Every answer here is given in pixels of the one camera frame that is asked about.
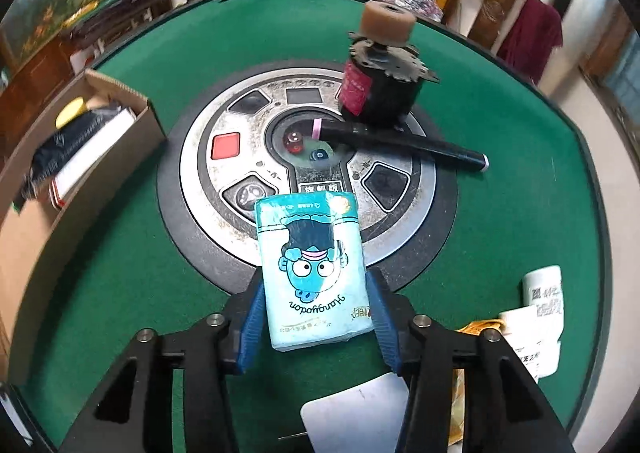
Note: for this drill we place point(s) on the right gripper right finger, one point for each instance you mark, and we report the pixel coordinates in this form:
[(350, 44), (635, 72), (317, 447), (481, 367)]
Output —
[(505, 410)]

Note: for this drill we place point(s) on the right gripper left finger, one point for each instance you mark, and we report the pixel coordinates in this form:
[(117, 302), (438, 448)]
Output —
[(131, 408)]

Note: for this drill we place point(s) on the golden foil packet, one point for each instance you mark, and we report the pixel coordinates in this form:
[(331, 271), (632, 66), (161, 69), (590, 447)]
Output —
[(457, 418)]

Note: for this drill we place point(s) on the blue cartoon tissue pack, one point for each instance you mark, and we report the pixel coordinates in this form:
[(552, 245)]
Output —
[(312, 263)]

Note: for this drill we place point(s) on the black marker pink cap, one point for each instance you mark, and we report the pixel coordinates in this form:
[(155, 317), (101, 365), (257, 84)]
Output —
[(359, 136)]

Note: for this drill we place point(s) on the white pill bottle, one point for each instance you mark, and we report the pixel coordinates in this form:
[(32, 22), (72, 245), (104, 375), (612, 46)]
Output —
[(542, 289)]

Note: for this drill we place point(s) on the cardboard box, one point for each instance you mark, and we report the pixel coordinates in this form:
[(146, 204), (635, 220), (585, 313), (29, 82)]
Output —
[(39, 240)]

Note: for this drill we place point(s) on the black pouch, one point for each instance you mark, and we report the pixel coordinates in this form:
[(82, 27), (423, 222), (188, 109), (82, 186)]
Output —
[(52, 154)]

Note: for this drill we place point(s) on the maroon garment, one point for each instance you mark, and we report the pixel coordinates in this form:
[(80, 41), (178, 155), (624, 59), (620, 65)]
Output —
[(534, 35)]

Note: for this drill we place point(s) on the wooden chair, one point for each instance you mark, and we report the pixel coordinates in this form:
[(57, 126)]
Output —
[(488, 22)]

